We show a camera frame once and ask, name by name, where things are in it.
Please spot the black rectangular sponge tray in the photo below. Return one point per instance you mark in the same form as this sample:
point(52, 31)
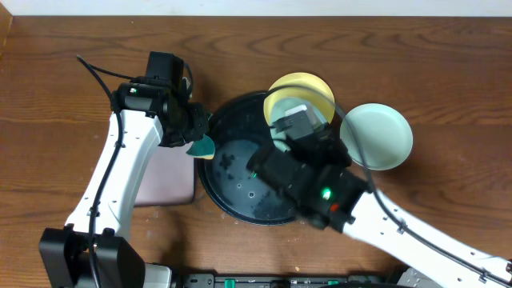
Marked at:
point(169, 179)

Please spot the green yellow sponge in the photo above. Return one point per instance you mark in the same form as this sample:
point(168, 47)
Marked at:
point(203, 148)

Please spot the yellow plate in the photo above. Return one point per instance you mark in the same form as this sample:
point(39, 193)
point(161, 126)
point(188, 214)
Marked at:
point(304, 86)

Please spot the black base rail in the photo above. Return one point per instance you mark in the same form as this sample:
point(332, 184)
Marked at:
point(251, 281)

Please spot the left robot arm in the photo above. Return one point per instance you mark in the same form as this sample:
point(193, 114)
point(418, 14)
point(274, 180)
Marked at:
point(155, 134)

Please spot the light green plate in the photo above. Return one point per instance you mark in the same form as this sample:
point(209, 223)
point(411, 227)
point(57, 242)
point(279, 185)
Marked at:
point(279, 139)
point(384, 134)

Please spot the light green plate front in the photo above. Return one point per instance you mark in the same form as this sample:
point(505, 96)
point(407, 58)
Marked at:
point(279, 139)

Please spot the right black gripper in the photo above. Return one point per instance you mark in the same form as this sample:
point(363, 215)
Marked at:
point(335, 145)

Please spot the round black tray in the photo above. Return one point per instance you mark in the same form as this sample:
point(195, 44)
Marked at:
point(238, 128)

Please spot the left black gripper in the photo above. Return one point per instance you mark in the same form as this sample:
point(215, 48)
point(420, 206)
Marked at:
point(201, 116)

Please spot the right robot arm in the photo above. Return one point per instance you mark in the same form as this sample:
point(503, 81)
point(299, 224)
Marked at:
point(353, 206)

